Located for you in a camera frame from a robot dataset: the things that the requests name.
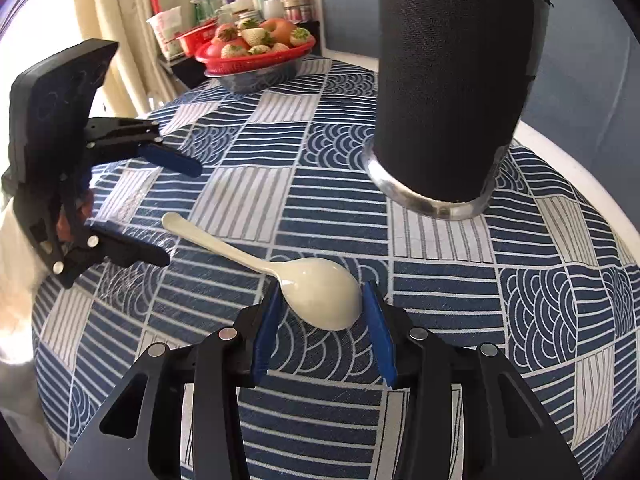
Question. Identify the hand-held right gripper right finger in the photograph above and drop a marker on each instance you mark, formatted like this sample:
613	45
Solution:
380	330

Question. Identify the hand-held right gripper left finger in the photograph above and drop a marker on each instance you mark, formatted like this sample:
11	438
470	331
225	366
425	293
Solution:
267	330

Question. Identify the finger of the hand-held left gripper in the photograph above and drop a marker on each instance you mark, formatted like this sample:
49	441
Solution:
140	252
170	159

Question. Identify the large cream spoon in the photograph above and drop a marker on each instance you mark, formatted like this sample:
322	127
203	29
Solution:
320	295

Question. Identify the black mesh utensil holder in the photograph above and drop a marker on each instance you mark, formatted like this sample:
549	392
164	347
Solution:
450	85

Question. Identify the person's left forearm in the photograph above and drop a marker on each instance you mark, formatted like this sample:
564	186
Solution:
20	270

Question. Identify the person's left hand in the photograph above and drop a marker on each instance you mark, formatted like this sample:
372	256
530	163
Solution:
82	205

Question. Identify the red tomato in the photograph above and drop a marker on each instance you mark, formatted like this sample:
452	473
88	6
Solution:
216	50

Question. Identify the cream curtain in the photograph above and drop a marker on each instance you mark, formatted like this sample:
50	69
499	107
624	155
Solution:
115	10

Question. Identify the metal bowl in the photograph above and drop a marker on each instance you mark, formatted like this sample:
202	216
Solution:
260	80

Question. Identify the clear measuring cup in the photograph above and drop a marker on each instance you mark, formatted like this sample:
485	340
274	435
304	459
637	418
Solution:
167	30

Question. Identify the pile of strawberries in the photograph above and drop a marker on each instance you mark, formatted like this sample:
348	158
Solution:
255	37

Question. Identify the red pen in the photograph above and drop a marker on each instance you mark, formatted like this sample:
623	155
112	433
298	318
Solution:
154	2

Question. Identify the green bottle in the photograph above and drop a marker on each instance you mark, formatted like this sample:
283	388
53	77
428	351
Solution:
207	5

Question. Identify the orange red apple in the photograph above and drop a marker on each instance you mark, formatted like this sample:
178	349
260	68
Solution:
279	30

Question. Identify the white plant pot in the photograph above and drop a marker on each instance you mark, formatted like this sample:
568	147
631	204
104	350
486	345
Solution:
272	7

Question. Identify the pink glitter jar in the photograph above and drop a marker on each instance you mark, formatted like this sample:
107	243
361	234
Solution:
296	5

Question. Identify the blue padded headboard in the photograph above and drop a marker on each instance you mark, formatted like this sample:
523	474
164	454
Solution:
590	60

